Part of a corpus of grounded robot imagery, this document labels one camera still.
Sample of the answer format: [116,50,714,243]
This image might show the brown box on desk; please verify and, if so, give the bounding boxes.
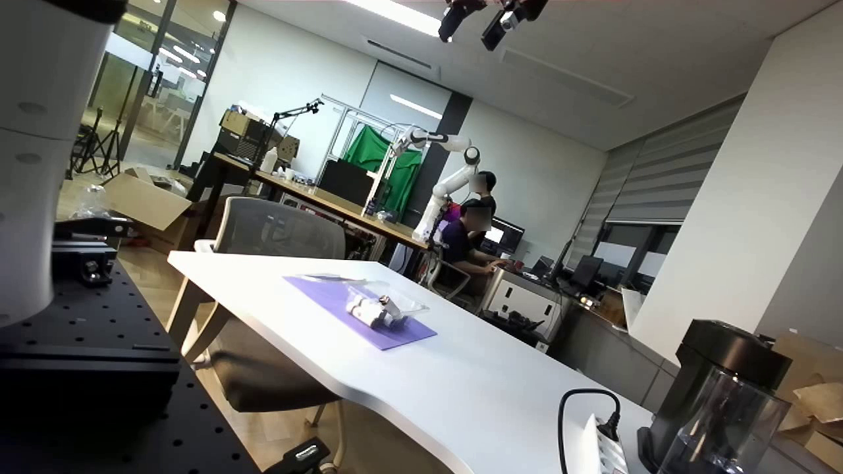
[216,103,303,172]

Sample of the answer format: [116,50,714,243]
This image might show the small silver object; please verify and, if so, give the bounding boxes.
[342,290,413,336]

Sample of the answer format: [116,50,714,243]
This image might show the open cardboard box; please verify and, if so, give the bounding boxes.
[56,167,201,253]

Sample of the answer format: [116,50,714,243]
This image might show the green cloth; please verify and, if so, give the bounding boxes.
[340,124,424,218]

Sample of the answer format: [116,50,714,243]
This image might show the standing person black hair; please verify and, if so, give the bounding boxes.
[470,170,502,221]

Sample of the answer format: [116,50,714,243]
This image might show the black monitor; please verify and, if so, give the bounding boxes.
[317,159,376,211]

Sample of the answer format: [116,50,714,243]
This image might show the lit computer screen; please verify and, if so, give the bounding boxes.
[483,218,528,259]

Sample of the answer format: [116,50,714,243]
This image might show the grey window blinds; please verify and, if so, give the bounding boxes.
[575,95,747,233]

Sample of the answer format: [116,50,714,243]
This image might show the seated person dark shirt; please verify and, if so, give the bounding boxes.
[436,199,510,278]

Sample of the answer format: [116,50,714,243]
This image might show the long wooden desk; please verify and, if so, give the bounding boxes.
[187,150,433,259]

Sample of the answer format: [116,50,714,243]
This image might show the grey office chair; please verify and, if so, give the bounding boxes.
[193,196,350,417]

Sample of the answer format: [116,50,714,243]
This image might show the white equipment case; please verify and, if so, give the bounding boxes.
[481,266,571,342]

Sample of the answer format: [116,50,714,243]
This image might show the purple mat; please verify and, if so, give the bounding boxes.
[282,271,441,353]

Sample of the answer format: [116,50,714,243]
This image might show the black tripod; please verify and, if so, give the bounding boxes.
[66,103,126,186]

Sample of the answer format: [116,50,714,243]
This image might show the black lidded clear pitcher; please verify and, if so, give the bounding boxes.
[636,316,793,474]

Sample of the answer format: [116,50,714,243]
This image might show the white power strip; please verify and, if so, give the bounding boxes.
[575,412,632,474]

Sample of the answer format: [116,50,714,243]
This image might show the black equipment stack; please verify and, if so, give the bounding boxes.
[50,215,138,290]

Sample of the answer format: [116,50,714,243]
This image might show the black table clamp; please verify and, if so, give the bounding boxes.
[261,434,334,474]

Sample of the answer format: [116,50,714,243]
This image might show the flattened cardboard boxes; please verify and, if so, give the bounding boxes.
[769,329,843,474]

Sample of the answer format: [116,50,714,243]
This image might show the black perforated breadboard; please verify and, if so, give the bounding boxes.
[0,259,266,474]

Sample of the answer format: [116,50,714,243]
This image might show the black power cable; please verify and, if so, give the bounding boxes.
[557,388,624,474]

